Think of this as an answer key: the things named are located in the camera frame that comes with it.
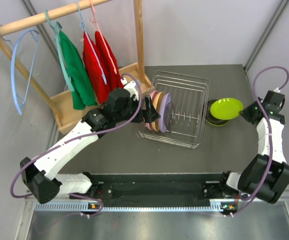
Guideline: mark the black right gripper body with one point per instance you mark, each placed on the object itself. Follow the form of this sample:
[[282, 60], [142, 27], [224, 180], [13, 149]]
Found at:
[[251, 110]]

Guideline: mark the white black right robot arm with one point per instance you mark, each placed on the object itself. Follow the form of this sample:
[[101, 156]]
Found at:
[[268, 172]]

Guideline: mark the green shirt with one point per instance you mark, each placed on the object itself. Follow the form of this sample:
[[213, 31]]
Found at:
[[83, 95]]

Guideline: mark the pink plastic plate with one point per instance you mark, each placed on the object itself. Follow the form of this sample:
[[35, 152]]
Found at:
[[152, 96]]

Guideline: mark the red shirt right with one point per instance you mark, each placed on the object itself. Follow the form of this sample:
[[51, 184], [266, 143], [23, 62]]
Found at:
[[113, 80]]

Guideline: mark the metal wire dish rack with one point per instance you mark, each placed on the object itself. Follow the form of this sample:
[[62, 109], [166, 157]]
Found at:
[[189, 95]]

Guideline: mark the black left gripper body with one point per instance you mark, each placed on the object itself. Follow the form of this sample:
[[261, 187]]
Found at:
[[133, 112]]

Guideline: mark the pink hanger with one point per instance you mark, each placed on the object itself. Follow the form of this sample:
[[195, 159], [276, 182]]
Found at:
[[97, 28]]

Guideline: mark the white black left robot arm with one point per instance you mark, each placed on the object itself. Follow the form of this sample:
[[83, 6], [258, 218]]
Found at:
[[42, 178]]

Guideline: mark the teal hanger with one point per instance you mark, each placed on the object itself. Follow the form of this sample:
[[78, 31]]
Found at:
[[56, 30]]

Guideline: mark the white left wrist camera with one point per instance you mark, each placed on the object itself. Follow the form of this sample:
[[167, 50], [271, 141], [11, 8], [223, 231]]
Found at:
[[132, 87]]

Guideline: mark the red shirt left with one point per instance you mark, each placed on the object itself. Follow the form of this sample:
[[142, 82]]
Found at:
[[93, 70]]

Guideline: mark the dark plate under green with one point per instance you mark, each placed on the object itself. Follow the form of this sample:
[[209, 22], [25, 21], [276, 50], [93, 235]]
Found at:
[[210, 118]]

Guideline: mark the red shirt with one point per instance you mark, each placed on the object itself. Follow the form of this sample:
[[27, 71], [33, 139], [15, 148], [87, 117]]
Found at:
[[113, 80], [93, 70]]

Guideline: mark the purple plastic plate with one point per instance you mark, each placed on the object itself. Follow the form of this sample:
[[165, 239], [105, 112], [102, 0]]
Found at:
[[166, 100]]

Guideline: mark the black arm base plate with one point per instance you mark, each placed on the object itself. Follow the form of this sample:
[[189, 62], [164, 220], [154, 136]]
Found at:
[[176, 186]]

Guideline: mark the yellow plastic plate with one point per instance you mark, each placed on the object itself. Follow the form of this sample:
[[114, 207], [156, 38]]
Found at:
[[157, 103]]

